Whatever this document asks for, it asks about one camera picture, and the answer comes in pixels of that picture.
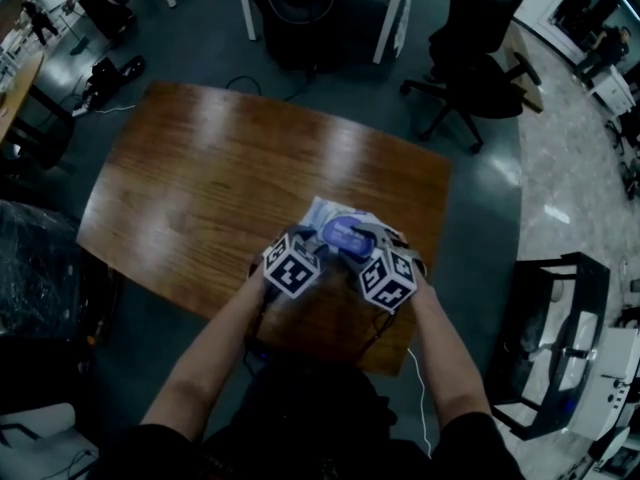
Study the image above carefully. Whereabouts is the person's black shirt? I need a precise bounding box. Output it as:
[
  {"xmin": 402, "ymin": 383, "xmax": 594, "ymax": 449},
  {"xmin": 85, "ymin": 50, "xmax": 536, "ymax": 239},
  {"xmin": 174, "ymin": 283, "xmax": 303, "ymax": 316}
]
[{"xmin": 97, "ymin": 361, "xmax": 527, "ymax": 480}]

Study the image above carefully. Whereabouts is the oval wooden table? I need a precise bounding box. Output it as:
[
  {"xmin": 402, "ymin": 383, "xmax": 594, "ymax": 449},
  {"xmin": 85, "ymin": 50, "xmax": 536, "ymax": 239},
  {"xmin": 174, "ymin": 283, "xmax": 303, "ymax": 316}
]
[{"xmin": 0, "ymin": 49, "xmax": 46, "ymax": 145}]

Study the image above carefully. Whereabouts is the person's left forearm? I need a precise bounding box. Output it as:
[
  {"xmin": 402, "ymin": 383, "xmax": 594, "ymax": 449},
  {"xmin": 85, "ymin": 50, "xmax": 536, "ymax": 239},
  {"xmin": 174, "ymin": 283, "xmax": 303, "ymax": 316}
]
[{"xmin": 139, "ymin": 269, "xmax": 274, "ymax": 442}]

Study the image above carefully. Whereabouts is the white purple wipes packet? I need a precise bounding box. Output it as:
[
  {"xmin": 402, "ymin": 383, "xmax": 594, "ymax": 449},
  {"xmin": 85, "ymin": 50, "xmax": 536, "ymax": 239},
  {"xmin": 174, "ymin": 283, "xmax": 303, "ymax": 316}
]
[{"xmin": 298, "ymin": 195, "xmax": 402, "ymax": 269}]

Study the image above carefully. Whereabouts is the black plastic wrapped bundle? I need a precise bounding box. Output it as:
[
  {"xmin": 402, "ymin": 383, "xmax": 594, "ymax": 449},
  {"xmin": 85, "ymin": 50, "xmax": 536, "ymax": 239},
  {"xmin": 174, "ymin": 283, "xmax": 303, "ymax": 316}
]
[{"xmin": 0, "ymin": 199, "xmax": 110, "ymax": 340}]

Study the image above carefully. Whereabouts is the person's right forearm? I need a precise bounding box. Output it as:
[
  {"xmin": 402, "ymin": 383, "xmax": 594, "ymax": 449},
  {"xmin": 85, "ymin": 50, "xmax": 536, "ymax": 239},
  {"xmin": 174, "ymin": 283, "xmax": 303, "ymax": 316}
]
[{"xmin": 409, "ymin": 270, "xmax": 495, "ymax": 458}]

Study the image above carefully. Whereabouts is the stack of wooden planks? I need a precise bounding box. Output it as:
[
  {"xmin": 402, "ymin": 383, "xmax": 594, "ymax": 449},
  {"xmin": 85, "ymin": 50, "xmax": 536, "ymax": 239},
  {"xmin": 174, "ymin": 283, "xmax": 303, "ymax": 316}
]
[{"xmin": 503, "ymin": 19, "xmax": 545, "ymax": 115}]

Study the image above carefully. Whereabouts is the white cabinet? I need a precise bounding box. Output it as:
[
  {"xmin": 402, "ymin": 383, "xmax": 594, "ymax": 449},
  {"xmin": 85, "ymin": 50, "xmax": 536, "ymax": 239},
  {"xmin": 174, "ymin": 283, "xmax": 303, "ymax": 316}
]
[{"xmin": 588, "ymin": 64, "xmax": 632, "ymax": 117}]

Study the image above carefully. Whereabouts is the white bathtub unit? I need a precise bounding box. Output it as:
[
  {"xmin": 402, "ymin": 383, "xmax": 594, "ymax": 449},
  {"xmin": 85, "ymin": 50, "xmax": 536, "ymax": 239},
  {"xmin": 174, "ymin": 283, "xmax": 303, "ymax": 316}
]
[{"xmin": 569, "ymin": 326, "xmax": 640, "ymax": 440}]

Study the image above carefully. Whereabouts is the black mesh office chair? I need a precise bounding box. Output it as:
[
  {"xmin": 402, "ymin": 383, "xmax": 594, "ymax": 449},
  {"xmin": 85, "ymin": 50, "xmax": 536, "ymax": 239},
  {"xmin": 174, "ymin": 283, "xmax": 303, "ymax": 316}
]
[{"xmin": 399, "ymin": 0, "xmax": 543, "ymax": 156}]

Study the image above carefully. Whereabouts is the white sink basin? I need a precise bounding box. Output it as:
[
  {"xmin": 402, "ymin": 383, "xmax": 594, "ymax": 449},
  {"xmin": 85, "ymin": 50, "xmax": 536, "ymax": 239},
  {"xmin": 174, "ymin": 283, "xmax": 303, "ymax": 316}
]
[{"xmin": 549, "ymin": 311, "xmax": 601, "ymax": 405}]

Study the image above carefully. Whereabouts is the silver faucet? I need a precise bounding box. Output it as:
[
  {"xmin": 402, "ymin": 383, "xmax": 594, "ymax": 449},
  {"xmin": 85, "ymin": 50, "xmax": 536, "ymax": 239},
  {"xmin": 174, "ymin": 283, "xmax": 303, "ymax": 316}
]
[{"xmin": 558, "ymin": 344, "xmax": 600, "ymax": 363}]

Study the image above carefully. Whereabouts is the white cable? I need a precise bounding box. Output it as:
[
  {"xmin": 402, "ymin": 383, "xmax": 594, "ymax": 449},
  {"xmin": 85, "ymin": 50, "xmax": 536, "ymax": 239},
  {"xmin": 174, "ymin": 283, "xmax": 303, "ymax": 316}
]
[{"xmin": 406, "ymin": 346, "xmax": 435, "ymax": 460}]

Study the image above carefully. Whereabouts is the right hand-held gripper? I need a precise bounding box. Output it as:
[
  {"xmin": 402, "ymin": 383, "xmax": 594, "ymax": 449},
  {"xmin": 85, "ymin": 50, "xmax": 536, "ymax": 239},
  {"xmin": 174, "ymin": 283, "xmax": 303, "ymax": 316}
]
[{"xmin": 335, "ymin": 221, "xmax": 427, "ymax": 314}]

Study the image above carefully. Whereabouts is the black table with sink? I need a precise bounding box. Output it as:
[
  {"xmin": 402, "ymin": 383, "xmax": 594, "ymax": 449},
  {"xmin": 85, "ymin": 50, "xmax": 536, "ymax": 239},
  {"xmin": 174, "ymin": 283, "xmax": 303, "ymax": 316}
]
[{"xmin": 486, "ymin": 251, "xmax": 612, "ymax": 442}]

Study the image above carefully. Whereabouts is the large black bag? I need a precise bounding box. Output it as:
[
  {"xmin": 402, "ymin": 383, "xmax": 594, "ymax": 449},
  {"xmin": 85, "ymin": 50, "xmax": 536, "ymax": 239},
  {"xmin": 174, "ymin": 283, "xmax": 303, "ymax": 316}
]
[{"xmin": 260, "ymin": 0, "xmax": 342, "ymax": 73}]

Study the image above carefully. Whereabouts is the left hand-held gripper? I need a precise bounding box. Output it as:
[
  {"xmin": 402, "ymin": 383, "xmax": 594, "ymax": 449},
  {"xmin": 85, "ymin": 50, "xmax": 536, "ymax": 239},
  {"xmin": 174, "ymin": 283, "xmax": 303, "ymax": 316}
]
[{"xmin": 263, "ymin": 226, "xmax": 332, "ymax": 298}]

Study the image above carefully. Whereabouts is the brown wooden table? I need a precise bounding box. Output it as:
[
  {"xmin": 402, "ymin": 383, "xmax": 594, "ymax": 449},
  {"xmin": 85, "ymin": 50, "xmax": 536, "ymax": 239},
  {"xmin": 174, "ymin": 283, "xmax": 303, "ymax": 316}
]
[{"xmin": 76, "ymin": 80, "xmax": 452, "ymax": 377}]

